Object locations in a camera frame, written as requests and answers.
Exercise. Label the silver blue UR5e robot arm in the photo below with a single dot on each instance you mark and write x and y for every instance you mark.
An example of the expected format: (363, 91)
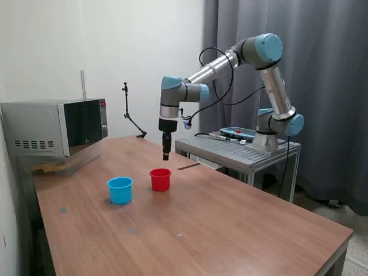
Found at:
(218, 66)

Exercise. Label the blue plastic cup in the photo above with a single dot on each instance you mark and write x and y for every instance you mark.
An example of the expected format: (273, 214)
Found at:
(120, 195)

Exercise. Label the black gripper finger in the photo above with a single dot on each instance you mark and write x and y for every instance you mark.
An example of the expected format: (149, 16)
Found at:
(163, 143)
(168, 146)

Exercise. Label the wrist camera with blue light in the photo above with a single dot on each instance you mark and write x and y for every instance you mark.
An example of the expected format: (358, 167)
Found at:
(186, 123)

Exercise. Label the black white shoe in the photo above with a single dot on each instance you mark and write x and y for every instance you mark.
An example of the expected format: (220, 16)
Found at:
(333, 203)

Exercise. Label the wooden block stack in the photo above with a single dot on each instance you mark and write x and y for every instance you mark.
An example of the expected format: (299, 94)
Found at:
(49, 168)

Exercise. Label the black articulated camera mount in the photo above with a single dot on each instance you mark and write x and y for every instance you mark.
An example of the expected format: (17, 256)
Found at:
(126, 106)

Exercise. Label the blue teach pendant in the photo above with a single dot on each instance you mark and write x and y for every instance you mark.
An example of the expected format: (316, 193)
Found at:
(230, 131)

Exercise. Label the grey metal robot stand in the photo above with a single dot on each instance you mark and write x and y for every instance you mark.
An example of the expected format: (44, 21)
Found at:
(230, 149)

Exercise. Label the white thin pole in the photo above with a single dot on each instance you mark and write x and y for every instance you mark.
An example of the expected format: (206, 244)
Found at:
(83, 84)

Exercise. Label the grey curtain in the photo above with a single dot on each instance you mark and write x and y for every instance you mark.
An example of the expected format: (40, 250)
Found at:
(339, 57)

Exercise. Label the silver microwave oven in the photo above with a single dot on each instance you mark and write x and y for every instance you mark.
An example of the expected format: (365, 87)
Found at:
(34, 123)

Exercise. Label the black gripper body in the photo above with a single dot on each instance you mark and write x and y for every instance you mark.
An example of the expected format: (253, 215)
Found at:
(167, 125)

